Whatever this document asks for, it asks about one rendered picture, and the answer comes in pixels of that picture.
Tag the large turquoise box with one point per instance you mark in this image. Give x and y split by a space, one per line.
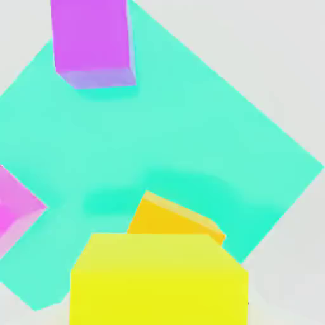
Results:
165 132

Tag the small orange cube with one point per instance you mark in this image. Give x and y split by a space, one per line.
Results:
162 219

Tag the small yellow cube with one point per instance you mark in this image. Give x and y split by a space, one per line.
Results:
157 281

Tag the small pink cube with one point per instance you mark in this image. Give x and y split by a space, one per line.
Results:
15 200

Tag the small purple cube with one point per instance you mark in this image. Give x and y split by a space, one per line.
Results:
90 35

